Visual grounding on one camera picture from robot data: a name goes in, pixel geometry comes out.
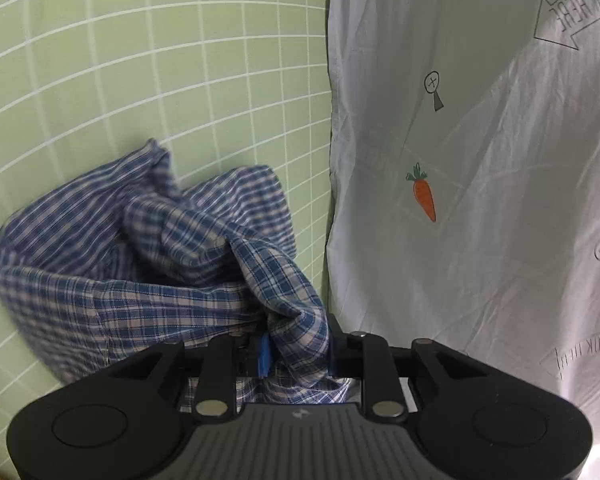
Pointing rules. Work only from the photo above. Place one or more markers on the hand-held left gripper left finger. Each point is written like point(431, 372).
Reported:
point(264, 357)

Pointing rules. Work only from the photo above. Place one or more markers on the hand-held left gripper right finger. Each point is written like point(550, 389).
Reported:
point(341, 355)

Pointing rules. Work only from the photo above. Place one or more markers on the blue plaid shirt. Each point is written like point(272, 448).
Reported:
point(130, 305)

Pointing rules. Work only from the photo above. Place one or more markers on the white printed sheet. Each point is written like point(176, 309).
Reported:
point(485, 170)

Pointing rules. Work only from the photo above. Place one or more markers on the green grid mat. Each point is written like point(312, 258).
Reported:
point(130, 60)

